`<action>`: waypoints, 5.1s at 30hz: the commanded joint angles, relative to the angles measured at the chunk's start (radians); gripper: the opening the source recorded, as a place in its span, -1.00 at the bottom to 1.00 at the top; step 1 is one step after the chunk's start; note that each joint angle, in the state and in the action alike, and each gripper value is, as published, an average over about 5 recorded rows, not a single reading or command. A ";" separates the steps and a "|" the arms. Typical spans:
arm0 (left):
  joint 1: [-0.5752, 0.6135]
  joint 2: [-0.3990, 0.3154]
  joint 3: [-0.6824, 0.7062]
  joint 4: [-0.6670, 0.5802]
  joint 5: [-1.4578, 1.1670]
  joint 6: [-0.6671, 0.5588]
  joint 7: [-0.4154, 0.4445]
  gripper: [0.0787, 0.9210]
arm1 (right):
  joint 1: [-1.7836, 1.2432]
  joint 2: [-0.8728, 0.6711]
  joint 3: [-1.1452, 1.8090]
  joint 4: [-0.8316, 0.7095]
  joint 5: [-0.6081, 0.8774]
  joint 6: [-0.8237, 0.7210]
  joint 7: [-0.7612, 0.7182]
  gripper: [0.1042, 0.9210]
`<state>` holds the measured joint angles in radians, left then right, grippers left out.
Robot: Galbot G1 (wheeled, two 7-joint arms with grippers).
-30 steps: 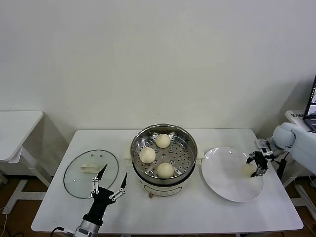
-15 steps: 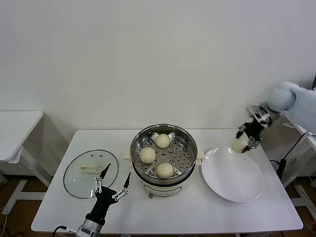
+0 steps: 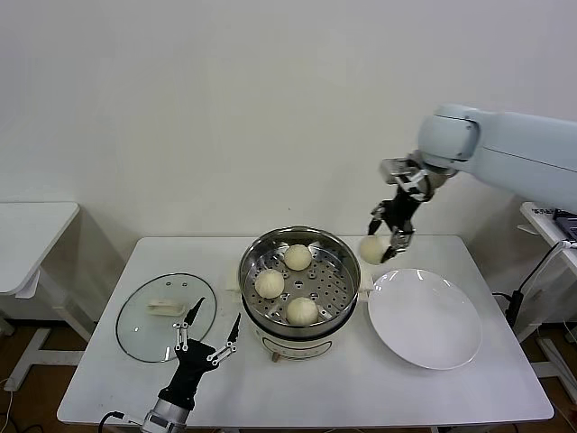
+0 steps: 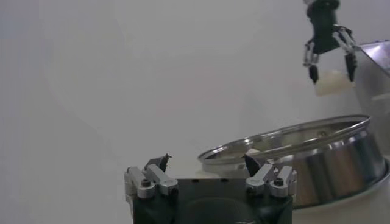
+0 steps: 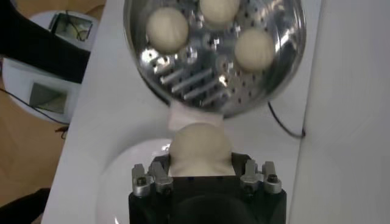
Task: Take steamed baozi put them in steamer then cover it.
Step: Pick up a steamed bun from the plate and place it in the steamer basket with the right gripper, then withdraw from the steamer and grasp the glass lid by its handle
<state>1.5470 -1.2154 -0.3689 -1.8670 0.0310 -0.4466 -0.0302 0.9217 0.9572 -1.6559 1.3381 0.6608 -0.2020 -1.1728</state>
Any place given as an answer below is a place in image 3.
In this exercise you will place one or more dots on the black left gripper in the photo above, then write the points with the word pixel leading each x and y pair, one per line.
pixel 191 365

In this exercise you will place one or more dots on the white side table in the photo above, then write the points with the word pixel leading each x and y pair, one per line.
pixel 538 225
pixel 27 234

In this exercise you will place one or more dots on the round white plate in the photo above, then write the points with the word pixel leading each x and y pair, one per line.
pixel 424 315

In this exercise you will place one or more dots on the stainless steel steamer basket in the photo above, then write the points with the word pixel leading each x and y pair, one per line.
pixel 333 279

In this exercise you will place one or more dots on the open dark laptop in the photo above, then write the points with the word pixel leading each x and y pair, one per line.
pixel 567 223

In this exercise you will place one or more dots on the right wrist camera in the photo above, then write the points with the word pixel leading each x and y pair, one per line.
pixel 396 168

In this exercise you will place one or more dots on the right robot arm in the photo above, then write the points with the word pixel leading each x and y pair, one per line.
pixel 518 144

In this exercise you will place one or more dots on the white steamed baozi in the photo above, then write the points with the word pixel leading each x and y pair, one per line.
pixel 372 250
pixel 302 310
pixel 297 257
pixel 269 283

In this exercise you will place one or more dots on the white electric cooking pot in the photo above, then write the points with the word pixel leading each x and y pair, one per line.
pixel 293 349

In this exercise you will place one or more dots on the black power adapter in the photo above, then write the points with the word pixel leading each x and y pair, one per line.
pixel 514 309

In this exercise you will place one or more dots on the round glass pot lid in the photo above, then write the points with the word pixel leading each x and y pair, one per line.
pixel 140 334

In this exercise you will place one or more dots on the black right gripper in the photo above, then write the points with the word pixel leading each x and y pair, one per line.
pixel 401 209

